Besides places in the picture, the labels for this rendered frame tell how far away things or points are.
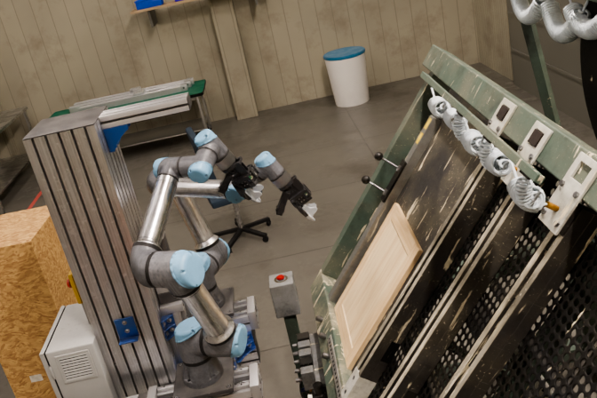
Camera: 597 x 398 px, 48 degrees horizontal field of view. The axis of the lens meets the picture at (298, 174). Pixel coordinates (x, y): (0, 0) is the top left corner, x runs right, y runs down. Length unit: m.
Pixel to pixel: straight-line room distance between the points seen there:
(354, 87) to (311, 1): 1.41
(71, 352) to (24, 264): 1.21
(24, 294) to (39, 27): 6.35
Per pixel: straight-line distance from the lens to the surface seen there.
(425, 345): 2.08
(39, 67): 9.96
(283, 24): 9.50
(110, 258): 2.52
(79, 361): 2.72
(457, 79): 2.59
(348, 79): 8.90
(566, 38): 2.51
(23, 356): 4.15
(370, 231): 2.93
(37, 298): 3.91
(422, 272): 2.24
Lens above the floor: 2.54
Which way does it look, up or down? 21 degrees down
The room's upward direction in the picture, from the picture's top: 12 degrees counter-clockwise
